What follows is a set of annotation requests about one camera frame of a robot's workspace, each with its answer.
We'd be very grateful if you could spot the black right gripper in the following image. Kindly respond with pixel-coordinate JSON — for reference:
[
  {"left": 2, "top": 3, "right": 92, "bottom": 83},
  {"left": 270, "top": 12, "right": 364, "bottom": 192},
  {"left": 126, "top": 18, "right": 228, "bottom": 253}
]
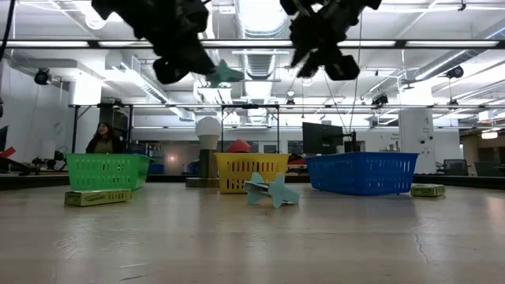
[{"left": 279, "top": 0, "right": 383, "bottom": 79}]

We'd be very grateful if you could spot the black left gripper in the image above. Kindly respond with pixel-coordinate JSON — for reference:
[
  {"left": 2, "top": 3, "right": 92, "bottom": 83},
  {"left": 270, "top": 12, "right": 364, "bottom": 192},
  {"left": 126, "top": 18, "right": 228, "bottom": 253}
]
[{"left": 91, "top": 0, "right": 216, "bottom": 76}]

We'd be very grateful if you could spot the teal toy plane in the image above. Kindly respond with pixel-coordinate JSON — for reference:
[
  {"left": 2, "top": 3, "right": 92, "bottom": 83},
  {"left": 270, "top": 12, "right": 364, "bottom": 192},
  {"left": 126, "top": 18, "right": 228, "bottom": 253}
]
[
  {"left": 204, "top": 58, "right": 245, "bottom": 89},
  {"left": 243, "top": 172, "right": 301, "bottom": 210}
]

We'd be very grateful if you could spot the yellow plastic basket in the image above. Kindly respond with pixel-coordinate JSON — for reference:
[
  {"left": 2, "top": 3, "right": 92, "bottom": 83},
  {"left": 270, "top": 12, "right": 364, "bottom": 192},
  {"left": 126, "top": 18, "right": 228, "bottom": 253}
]
[{"left": 213, "top": 152, "right": 291, "bottom": 195}]

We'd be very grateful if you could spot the green yellow staples box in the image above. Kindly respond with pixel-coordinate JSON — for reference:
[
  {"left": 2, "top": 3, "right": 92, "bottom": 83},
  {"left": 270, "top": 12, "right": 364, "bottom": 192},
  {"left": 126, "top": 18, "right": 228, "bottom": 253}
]
[
  {"left": 410, "top": 184, "right": 447, "bottom": 199},
  {"left": 64, "top": 188, "right": 133, "bottom": 208}
]

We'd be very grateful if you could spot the white light bulb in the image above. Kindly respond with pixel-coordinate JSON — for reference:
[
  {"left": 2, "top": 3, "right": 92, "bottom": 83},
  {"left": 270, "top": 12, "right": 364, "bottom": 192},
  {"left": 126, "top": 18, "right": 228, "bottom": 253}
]
[{"left": 194, "top": 116, "right": 223, "bottom": 151}]

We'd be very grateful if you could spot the black computer monitor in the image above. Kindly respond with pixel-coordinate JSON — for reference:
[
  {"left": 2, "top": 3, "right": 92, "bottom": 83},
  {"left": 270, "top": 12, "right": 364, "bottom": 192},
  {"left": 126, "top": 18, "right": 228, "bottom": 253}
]
[{"left": 301, "top": 121, "right": 345, "bottom": 155}]

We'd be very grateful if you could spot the wooden bulb stand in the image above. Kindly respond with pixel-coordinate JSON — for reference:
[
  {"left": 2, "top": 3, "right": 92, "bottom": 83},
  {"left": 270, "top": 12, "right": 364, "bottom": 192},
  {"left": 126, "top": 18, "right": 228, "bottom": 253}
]
[{"left": 185, "top": 148, "right": 221, "bottom": 189}]

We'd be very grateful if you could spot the person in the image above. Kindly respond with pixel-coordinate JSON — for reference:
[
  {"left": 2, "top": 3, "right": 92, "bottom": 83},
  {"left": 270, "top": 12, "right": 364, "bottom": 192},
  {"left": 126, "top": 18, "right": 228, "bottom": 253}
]
[{"left": 84, "top": 121, "right": 124, "bottom": 155}]

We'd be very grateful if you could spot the blue plastic basket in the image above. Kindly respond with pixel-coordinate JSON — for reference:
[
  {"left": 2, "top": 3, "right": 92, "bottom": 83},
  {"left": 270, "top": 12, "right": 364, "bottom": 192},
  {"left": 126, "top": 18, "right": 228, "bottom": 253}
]
[{"left": 305, "top": 151, "right": 420, "bottom": 197}]

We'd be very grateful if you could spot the black overhead rig bar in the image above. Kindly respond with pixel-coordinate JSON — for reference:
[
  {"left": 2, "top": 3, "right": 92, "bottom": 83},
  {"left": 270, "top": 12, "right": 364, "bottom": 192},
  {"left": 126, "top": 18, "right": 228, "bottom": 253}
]
[{"left": 0, "top": 39, "right": 505, "bottom": 50}]

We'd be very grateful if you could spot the white pillar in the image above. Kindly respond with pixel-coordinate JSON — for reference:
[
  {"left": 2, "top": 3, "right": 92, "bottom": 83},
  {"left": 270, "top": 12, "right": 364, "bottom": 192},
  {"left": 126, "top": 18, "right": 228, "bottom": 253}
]
[{"left": 398, "top": 108, "right": 437, "bottom": 175}]

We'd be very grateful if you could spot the green plastic basket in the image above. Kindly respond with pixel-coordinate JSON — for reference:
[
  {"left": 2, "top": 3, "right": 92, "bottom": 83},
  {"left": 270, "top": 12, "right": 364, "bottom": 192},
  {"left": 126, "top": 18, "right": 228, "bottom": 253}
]
[{"left": 65, "top": 152, "right": 154, "bottom": 192}]

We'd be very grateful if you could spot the black office chair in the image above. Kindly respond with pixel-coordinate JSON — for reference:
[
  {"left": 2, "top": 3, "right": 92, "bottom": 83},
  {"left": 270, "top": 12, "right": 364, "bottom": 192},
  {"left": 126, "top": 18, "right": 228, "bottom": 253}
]
[
  {"left": 473, "top": 160, "right": 505, "bottom": 178},
  {"left": 443, "top": 159, "right": 470, "bottom": 177}
]

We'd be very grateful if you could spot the red black background device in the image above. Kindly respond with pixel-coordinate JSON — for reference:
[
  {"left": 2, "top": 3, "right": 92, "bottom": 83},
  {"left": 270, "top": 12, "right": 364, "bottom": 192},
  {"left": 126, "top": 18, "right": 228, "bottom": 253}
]
[{"left": 0, "top": 146, "right": 32, "bottom": 177}]

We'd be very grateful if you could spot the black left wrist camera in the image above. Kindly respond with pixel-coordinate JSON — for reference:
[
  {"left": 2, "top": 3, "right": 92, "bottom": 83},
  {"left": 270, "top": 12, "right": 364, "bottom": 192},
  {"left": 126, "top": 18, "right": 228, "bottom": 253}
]
[{"left": 152, "top": 57, "right": 191, "bottom": 85}]

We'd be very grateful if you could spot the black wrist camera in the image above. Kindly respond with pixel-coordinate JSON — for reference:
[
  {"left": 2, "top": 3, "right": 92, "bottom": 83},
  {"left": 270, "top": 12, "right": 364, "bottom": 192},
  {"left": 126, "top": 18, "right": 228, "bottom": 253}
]
[
  {"left": 325, "top": 54, "right": 361, "bottom": 82},
  {"left": 152, "top": 57, "right": 191, "bottom": 85}
]

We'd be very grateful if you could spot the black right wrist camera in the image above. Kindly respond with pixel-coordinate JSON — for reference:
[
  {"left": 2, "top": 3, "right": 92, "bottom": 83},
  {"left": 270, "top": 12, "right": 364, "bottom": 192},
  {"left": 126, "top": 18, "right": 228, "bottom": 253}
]
[{"left": 325, "top": 54, "right": 361, "bottom": 82}]

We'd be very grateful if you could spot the silver ventilation duct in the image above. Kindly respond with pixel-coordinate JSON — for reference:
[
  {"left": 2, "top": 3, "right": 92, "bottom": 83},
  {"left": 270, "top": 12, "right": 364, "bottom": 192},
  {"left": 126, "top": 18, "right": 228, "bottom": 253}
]
[{"left": 234, "top": 0, "right": 290, "bottom": 124}]

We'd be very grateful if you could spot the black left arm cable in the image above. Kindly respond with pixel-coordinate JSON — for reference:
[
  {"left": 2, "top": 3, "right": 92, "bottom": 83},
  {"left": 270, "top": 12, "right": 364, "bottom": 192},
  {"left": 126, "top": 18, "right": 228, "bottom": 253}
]
[{"left": 0, "top": 0, "right": 17, "bottom": 61}]

